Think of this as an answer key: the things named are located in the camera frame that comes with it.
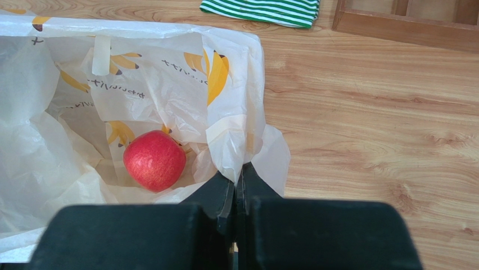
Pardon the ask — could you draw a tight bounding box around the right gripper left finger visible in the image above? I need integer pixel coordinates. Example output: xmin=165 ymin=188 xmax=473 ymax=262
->
xmin=26 ymin=174 xmax=234 ymax=269

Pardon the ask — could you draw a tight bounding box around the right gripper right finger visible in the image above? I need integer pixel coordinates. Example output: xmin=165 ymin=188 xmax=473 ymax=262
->
xmin=236 ymin=163 xmax=423 ymax=269

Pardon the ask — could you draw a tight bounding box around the red apple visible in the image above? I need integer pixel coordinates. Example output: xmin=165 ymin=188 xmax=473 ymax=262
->
xmin=123 ymin=130 xmax=186 ymax=192

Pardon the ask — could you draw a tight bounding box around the banana print plastic bag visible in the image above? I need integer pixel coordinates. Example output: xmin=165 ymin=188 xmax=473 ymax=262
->
xmin=1 ymin=9 xmax=291 ymax=263

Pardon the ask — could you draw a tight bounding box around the green striped cloth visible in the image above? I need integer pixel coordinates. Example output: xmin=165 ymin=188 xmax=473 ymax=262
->
xmin=200 ymin=0 xmax=320 ymax=29

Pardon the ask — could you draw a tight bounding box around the wooden compartment tray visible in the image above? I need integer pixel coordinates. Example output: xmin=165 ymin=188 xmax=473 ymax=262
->
xmin=332 ymin=0 xmax=478 ymax=53

